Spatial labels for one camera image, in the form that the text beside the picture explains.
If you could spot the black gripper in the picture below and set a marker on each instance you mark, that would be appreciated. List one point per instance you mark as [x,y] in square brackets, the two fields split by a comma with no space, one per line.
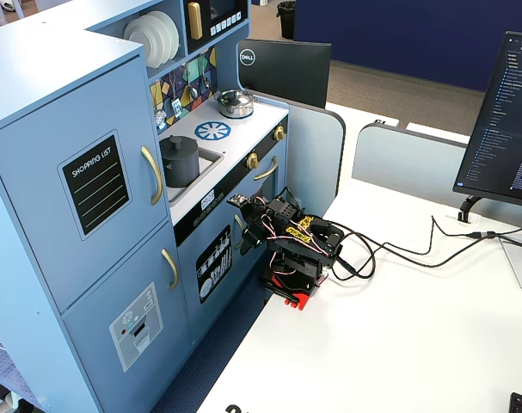
[250,234]

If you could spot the gray pot lid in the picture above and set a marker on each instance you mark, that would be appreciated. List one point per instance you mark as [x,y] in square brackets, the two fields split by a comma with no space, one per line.
[179,148]

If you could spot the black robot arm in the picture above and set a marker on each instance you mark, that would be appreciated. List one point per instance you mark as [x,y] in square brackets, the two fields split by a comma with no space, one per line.
[303,245]

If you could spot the red and black arm base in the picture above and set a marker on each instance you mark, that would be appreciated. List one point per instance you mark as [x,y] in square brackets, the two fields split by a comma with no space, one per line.
[301,297]

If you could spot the silver metal pot lid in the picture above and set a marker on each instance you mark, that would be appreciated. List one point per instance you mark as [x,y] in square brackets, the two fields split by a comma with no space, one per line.
[231,97]

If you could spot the gold stove knob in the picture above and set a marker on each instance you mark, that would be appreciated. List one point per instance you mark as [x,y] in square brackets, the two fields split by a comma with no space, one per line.
[253,161]
[280,133]

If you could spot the gray cooking pot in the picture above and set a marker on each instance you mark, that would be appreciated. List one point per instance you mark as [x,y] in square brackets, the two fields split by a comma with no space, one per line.
[183,170]

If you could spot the gray desk divider panel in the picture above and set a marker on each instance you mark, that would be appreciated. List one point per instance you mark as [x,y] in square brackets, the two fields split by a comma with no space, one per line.
[316,155]
[407,159]

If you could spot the silver metal pot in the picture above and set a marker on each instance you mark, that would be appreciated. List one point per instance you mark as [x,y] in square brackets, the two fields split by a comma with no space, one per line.
[238,111]

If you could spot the silver hanging spatula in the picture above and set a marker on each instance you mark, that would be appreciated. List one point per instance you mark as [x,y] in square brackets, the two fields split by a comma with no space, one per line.
[176,105]

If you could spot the silver hanging strainer utensil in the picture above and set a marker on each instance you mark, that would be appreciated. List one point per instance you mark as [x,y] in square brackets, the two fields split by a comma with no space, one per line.
[160,115]

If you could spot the silver hanging ladle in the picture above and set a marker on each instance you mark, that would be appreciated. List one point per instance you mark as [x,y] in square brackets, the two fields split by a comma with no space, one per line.
[193,91]

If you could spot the silver hanging spoon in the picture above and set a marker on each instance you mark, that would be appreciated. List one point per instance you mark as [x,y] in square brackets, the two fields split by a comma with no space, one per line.
[206,81]

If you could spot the black Dell monitor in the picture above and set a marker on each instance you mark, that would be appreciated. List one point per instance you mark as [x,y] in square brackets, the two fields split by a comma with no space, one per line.
[286,71]

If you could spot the blue wooden toy kitchen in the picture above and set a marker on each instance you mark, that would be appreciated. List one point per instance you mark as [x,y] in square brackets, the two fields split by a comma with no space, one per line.
[71,129]

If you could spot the black toy microwave door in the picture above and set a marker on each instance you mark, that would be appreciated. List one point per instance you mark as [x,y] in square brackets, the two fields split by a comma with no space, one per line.
[226,26]

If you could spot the white toy plate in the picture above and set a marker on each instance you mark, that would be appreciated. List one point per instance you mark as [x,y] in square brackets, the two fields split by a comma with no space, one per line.
[176,32]
[142,43]
[167,36]

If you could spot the black trash bin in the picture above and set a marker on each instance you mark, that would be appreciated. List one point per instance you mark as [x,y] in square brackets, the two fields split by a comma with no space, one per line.
[287,19]

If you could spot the gray monitor stand base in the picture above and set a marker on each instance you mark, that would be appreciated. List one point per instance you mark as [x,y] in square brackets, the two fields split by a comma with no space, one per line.
[520,266]

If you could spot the monitor with lit screen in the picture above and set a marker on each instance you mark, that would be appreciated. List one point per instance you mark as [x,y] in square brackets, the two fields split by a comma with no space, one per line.
[501,129]

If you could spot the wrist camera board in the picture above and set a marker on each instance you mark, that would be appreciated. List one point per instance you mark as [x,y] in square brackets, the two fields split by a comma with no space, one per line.
[237,200]

